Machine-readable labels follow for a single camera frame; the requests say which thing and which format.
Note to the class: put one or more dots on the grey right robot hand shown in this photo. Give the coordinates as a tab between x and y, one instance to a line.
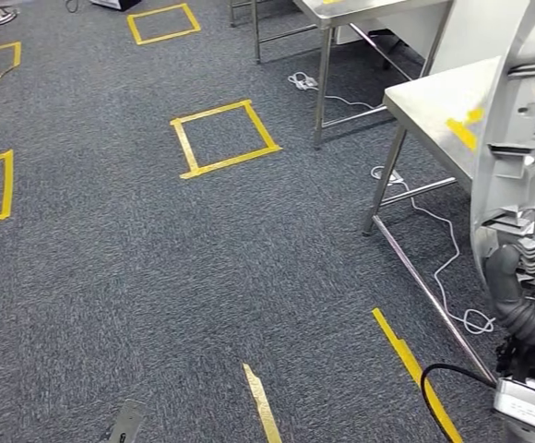
526	324

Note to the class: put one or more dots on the grey plastic wheel hubcap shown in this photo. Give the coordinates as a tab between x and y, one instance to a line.
498	122

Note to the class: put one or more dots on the steel workbench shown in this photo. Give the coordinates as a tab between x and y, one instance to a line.
364	9
433	104

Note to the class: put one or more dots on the yellow tape outline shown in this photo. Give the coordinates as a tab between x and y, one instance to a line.
461	131

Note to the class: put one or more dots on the pale yellow tape strip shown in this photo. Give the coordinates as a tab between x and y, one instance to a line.
262	403

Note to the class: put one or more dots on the robot left foot plate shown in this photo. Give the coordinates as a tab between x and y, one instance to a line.
127	422

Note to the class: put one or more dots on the black box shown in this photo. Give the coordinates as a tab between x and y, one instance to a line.
115	3

